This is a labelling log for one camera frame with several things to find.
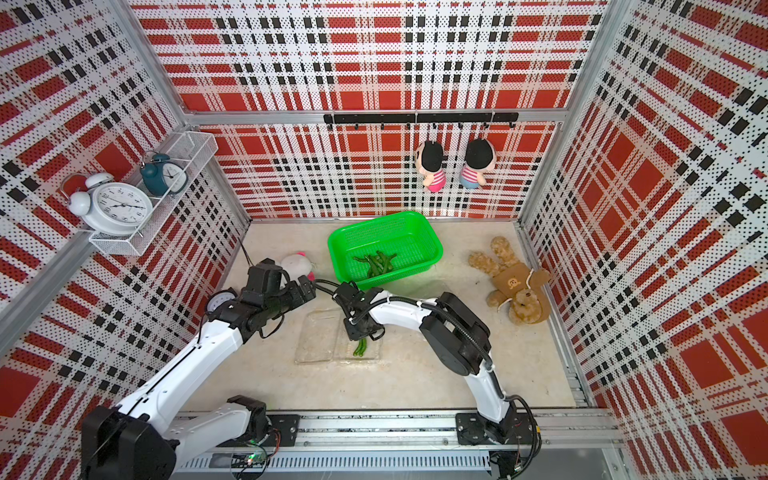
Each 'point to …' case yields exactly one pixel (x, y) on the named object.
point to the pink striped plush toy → (298, 265)
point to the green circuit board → (255, 460)
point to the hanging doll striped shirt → (480, 158)
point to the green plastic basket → (408, 235)
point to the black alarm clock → (218, 297)
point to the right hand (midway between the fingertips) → (363, 330)
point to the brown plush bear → (515, 283)
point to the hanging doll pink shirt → (429, 163)
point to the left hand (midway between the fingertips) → (308, 291)
